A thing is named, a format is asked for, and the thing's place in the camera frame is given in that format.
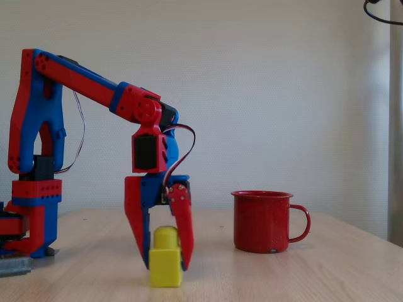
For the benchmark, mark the grey metal table clamp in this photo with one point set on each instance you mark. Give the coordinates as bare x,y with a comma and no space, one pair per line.
14,267

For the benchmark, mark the yellow toy building block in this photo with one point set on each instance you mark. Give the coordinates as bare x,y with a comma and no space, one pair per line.
165,267

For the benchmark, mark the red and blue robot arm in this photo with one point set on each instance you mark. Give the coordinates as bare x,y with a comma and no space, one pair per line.
85,81

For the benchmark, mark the small grey base wedge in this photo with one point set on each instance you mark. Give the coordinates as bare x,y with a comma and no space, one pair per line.
53,251

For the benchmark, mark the red enamel mug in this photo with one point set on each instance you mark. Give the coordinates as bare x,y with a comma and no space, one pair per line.
261,223

